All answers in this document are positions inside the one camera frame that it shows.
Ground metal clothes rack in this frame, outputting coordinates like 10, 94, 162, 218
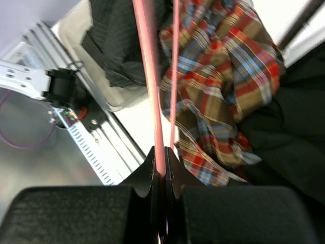
278, 0, 324, 50

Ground aluminium front rail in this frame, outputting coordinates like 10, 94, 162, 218
1, 22, 145, 176

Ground dark grey striped shirt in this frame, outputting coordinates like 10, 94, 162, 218
81, 0, 173, 88

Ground purple floor cable left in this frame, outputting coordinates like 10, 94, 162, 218
0, 90, 56, 149

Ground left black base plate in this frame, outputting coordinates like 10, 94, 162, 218
75, 100, 112, 133

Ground white slotted cable duct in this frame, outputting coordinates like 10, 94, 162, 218
54, 108, 123, 186

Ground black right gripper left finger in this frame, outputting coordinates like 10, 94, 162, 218
1, 150, 158, 243

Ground black shirt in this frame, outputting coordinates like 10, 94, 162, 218
239, 44, 324, 243

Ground grey plastic bin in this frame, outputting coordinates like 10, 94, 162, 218
57, 1, 147, 112

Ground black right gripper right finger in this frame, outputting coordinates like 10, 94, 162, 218
165, 147, 320, 243

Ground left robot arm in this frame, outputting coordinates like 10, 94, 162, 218
1, 60, 90, 109

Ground red plaid shirt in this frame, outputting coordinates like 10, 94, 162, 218
175, 1, 284, 186

